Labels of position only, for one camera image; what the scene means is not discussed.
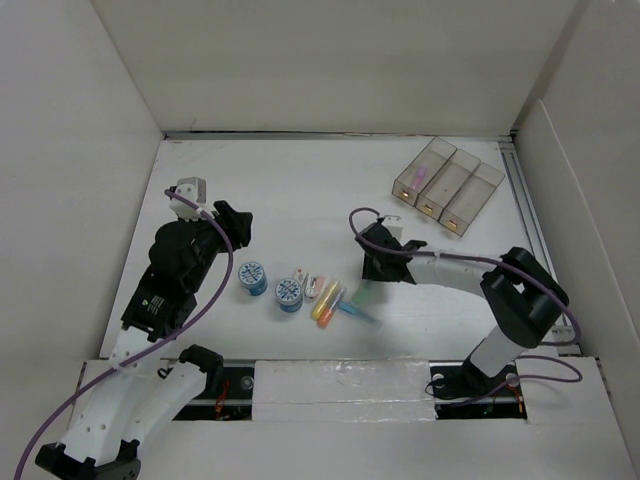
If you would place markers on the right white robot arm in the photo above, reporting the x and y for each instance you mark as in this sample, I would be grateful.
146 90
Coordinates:
523 297

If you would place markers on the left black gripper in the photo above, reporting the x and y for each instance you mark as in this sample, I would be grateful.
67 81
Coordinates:
239 226

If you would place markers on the blue highlighter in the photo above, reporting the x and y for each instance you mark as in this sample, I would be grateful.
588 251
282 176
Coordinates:
355 312

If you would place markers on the front black mounting rail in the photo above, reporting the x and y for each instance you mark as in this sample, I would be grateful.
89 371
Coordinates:
232 400

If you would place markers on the aluminium rail back edge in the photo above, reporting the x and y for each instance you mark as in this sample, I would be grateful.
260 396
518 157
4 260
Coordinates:
297 135

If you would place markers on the blue slime jar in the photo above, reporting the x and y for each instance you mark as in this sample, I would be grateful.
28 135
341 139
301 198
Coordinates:
252 278
289 295

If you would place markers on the right clear organizer bin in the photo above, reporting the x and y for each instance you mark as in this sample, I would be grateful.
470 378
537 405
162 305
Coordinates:
466 204

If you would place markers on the middle clear organizer bin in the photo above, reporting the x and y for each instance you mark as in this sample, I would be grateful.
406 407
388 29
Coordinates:
440 190

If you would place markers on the yellow highlighter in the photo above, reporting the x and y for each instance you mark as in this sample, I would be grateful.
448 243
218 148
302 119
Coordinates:
324 299

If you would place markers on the left blue slime jar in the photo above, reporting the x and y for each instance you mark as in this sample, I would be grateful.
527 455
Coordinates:
252 278

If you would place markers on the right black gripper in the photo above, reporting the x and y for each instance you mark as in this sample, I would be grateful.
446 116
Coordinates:
369 270

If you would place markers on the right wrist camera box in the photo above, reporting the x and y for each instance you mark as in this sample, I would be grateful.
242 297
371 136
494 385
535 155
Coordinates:
394 225

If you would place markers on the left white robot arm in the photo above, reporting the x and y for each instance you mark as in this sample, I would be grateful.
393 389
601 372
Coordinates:
122 414

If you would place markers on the pink mini stapler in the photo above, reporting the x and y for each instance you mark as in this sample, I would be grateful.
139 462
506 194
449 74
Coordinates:
313 285

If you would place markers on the right blue slime jar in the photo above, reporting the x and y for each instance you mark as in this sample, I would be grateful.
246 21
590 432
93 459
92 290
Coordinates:
289 295

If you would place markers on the white staple box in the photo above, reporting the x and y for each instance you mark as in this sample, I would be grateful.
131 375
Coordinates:
301 276

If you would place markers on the clear organizer bin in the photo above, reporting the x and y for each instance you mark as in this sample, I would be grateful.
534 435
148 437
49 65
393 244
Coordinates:
434 155
466 204
440 190

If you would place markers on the orange highlighter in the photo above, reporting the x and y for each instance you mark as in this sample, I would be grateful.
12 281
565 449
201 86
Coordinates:
330 309

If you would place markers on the left clear organizer bin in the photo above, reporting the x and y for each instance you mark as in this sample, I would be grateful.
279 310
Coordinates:
434 155

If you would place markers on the green highlighter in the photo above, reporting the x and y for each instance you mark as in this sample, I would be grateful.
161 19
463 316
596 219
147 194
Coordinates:
363 295

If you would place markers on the pink highlighter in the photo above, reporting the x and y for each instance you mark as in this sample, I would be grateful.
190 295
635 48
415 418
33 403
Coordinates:
419 177

